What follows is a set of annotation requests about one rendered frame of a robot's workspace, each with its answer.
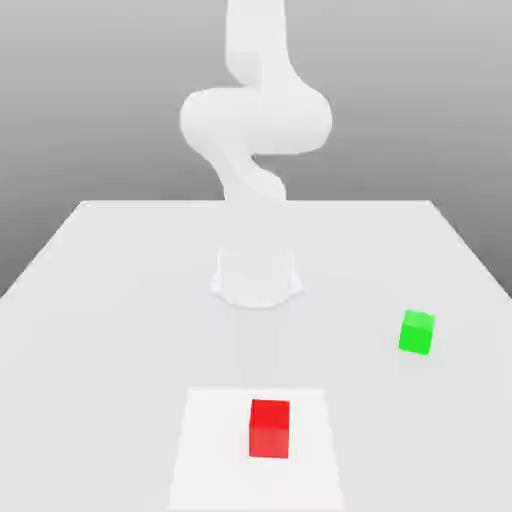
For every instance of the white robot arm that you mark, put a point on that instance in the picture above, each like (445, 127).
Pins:
(256, 120)

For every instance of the small red cube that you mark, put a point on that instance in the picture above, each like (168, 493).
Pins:
(269, 428)

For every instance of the small green cube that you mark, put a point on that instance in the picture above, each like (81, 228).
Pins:
(416, 332)

